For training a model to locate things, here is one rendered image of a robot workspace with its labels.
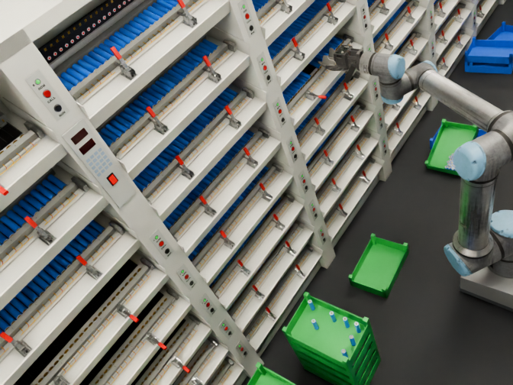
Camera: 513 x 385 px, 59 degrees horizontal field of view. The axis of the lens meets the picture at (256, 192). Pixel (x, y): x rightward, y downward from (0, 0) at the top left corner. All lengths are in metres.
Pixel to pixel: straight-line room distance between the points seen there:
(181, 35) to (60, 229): 0.66
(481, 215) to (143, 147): 1.19
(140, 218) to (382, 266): 1.45
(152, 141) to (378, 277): 1.48
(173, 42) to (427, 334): 1.68
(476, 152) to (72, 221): 1.22
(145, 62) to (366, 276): 1.62
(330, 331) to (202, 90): 1.11
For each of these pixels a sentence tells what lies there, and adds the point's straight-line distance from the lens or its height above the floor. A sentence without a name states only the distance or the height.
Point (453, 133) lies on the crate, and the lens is 3.00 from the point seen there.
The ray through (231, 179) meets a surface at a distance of 1.74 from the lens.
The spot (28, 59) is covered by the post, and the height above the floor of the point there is 1.75.
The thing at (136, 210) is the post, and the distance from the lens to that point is 1.41.
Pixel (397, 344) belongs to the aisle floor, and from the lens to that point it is 2.29.
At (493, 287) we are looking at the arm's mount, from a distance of 2.24.
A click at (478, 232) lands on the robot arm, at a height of 0.58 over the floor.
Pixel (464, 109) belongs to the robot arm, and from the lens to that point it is 1.80.
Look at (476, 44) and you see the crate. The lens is 3.78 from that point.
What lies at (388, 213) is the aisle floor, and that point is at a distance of 2.71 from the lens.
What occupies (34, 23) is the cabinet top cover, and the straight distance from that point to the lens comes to 1.19.
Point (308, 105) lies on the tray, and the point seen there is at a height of 0.95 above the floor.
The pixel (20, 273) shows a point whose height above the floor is 1.35.
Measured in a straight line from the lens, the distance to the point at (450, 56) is 3.57.
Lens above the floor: 2.08
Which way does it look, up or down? 43 degrees down
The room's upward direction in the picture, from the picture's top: 25 degrees counter-clockwise
